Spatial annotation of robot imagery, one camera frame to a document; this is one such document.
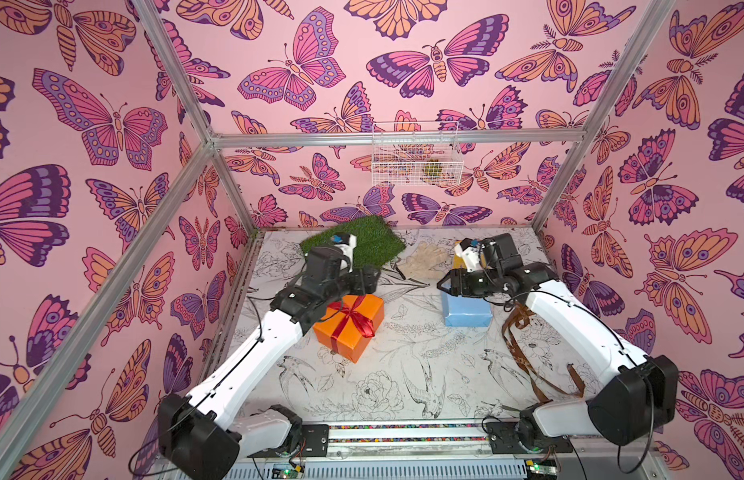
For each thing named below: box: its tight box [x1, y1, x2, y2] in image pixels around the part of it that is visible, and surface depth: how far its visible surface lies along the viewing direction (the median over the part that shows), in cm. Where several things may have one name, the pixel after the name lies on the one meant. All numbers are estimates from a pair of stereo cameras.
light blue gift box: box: [441, 283, 493, 328], surface depth 91 cm
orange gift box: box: [313, 294, 385, 364], surface depth 85 cm
